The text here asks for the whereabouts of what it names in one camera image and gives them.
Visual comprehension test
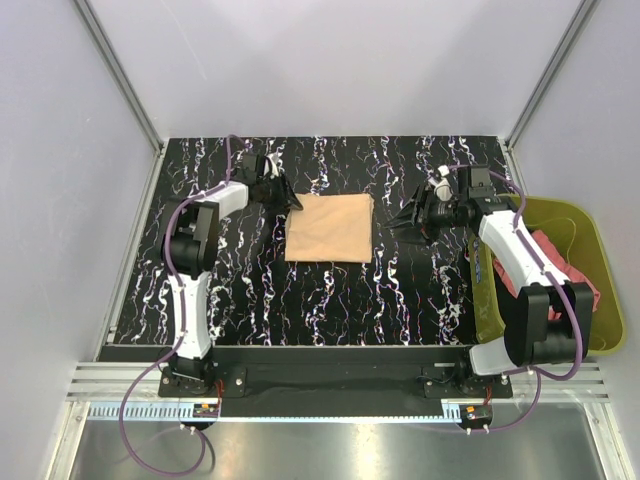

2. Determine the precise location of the beige t shirt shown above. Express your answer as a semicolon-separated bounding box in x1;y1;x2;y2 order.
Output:
284;193;374;264

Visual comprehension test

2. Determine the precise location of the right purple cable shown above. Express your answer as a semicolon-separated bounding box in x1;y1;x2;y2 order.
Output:
447;164;586;434

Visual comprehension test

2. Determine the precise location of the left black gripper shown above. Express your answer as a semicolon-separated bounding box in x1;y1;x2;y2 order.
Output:
257;173;303;217

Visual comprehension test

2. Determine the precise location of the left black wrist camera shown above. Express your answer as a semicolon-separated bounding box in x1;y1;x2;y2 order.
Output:
238;153;279;184

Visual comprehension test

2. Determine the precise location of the aluminium corner post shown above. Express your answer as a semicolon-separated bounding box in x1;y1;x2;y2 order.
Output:
504;0;601;151
73;0;169;154

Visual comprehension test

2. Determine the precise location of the pink t shirt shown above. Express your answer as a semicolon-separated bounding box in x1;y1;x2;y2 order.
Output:
492;230;601;312

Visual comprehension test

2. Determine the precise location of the small controller board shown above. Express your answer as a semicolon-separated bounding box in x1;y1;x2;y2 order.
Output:
464;404;493;420
193;403;220;418

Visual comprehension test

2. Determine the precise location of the aluminium frame rail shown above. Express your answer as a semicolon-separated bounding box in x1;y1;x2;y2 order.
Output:
66;363;609;423

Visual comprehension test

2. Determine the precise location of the left small controller board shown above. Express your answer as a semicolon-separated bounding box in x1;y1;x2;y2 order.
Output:
193;403;220;418

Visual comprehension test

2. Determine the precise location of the right small controller board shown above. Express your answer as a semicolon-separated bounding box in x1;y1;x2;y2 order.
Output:
464;404;493;420

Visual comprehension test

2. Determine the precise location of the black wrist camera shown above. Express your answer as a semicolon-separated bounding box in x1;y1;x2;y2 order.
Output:
457;165;496;200
238;153;279;184

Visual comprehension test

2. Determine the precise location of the purple cable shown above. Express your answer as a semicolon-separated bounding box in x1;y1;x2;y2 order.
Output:
447;164;586;434
121;133;216;475

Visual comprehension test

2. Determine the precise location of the left aluminium corner post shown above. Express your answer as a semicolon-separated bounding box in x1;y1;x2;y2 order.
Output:
73;0;169;154

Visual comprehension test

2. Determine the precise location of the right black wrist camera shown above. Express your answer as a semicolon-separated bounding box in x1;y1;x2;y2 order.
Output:
457;165;496;200

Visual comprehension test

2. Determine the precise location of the right aluminium corner post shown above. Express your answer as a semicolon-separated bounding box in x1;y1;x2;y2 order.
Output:
504;0;601;151

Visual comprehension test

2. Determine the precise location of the olive green plastic bin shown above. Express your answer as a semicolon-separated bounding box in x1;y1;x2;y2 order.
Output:
469;193;627;357

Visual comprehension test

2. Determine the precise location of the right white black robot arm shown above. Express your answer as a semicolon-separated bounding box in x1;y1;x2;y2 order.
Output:
385;165;594;397

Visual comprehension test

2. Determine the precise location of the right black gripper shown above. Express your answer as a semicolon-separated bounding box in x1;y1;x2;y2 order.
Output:
383;185;466;248

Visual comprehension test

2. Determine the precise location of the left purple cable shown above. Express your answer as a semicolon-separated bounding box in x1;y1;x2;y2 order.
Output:
121;133;216;475

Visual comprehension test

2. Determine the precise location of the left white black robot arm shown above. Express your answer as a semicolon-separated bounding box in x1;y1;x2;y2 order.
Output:
157;153;302;396

